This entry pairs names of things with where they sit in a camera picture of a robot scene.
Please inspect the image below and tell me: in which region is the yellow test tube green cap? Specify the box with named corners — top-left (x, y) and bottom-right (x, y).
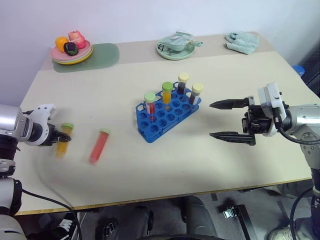
top-left (161, 81), bottom-right (174, 105)
top-left (54, 122), bottom-right (75, 159)

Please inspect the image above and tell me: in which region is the grey shoe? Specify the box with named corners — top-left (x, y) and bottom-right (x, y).
top-left (268, 224), bottom-right (302, 240)

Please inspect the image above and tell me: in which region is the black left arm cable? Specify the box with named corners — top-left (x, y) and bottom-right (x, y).
top-left (20, 188), bottom-right (84, 240)

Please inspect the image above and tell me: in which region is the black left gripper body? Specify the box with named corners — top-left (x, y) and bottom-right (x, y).
top-left (44, 123), bottom-right (62, 147)

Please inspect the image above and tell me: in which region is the blue round object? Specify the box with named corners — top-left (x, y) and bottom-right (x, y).
top-left (291, 64), bottom-right (306, 77)

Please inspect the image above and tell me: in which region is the dark test tube yellow cap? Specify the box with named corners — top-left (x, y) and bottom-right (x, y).
top-left (188, 82), bottom-right (204, 105)
top-left (177, 72), bottom-right (190, 95)

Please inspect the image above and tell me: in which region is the yellow plate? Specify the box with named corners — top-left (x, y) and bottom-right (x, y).
top-left (51, 44), bottom-right (94, 66)

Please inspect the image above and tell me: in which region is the orange toy pepper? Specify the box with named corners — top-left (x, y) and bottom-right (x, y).
top-left (55, 36), bottom-right (70, 53)

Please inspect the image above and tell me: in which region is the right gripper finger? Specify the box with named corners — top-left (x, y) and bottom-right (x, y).
top-left (208, 131), bottom-right (257, 147)
top-left (208, 95), bottom-right (256, 111)

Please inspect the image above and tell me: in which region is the green placemat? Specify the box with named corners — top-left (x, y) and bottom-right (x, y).
top-left (52, 42), bottom-right (121, 74)

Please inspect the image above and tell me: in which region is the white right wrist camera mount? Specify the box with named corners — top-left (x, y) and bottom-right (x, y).
top-left (257, 82), bottom-right (289, 137)

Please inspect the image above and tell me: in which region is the light green plate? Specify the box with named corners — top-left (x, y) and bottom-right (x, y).
top-left (156, 37), bottom-right (197, 61)

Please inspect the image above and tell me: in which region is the black and white shoe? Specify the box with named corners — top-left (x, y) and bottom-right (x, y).
top-left (39, 211), bottom-right (77, 237)

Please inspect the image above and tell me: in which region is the blue test tube rack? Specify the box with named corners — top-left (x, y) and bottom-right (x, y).
top-left (135, 82), bottom-right (201, 144)

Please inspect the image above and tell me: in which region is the black ribbed object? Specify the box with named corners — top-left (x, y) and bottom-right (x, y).
top-left (300, 46), bottom-right (320, 99)

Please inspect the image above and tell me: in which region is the light green zip pouch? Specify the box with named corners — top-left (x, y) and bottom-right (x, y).
top-left (158, 30), bottom-right (204, 52)

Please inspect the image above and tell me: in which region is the red test tube green cap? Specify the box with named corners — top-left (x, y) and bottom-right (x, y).
top-left (144, 91), bottom-right (157, 116)
top-left (89, 128), bottom-right (112, 165)

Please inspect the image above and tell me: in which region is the pink toy fruit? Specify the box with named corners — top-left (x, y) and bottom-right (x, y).
top-left (67, 30), bottom-right (87, 50)

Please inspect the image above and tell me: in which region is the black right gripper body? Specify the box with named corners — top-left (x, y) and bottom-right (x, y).
top-left (240, 103), bottom-right (275, 137)

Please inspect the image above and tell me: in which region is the black right arm cable loop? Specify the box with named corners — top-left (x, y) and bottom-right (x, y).
top-left (287, 185), bottom-right (316, 240)

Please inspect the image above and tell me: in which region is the black table frame bar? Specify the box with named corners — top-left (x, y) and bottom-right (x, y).
top-left (232, 204), bottom-right (259, 240)

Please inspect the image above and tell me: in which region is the light green towel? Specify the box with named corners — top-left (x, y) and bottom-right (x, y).
top-left (223, 31), bottom-right (260, 55)

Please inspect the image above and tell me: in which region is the pink plate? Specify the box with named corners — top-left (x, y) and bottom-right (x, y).
top-left (50, 39), bottom-right (92, 62)

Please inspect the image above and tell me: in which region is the dark purple toy fruit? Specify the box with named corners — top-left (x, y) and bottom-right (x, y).
top-left (63, 41), bottom-right (80, 57)

